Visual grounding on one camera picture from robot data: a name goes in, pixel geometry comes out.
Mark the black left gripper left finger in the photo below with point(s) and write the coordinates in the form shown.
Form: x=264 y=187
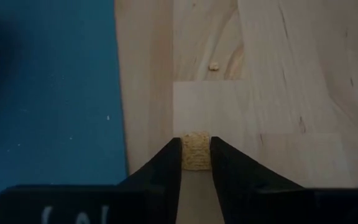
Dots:
x=163 y=177

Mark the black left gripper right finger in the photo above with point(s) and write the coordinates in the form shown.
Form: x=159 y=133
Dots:
x=232 y=177

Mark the square cereal piece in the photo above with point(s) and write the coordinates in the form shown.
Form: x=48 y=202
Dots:
x=196 y=151

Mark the small cereal crumb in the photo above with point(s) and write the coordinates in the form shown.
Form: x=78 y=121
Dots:
x=213 y=66

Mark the blue-grey placemat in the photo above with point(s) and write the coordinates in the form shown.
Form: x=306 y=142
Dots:
x=57 y=109

